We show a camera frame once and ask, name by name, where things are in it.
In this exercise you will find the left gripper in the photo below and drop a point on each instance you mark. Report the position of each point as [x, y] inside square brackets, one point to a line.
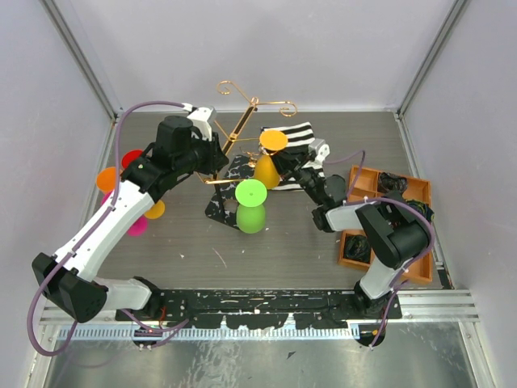
[217, 158]

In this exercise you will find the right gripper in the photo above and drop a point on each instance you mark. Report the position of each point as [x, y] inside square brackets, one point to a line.
[298, 166]

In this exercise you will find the gold wine glass rack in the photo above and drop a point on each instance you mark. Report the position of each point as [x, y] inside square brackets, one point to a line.
[223, 205]

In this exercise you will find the green plastic wine glass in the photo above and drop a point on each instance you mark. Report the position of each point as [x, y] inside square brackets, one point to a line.
[251, 214]

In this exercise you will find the yellow wine glass cluster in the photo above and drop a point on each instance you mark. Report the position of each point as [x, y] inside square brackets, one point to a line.
[156, 211]

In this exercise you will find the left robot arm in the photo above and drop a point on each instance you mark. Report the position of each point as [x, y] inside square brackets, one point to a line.
[184, 145]

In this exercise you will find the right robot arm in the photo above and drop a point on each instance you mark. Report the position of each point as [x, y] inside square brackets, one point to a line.
[334, 213]

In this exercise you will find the red plastic wine glass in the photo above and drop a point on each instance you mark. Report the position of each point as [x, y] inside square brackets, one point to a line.
[129, 157]

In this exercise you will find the pink plastic wine glass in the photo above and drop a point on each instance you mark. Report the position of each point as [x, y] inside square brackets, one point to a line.
[138, 227]

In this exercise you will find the orange plastic wine glass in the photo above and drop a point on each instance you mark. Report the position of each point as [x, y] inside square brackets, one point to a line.
[106, 179]

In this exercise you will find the black white striped cloth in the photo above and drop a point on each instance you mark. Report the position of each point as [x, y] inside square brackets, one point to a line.
[299, 136]

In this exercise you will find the rolled dark sock top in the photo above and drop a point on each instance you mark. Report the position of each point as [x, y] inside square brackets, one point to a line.
[388, 182]

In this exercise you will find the rolled dark sock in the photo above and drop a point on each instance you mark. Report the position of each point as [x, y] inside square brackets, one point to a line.
[423, 208]
[357, 248]
[388, 182]

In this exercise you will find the rolled dark sock bottom left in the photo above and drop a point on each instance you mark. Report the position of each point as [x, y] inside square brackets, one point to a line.
[357, 248]

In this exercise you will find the orange wooden compartment tray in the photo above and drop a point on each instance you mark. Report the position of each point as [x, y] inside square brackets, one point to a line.
[398, 235]

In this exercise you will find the rolled dark sock right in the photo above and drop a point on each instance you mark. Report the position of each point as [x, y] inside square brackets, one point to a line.
[423, 208]

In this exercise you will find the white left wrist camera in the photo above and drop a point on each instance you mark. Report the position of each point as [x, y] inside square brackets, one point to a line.
[201, 117]

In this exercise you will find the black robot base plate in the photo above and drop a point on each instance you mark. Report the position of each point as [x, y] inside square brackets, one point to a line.
[257, 309]

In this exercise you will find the aluminium frame rail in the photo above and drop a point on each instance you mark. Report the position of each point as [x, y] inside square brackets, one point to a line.
[417, 306]

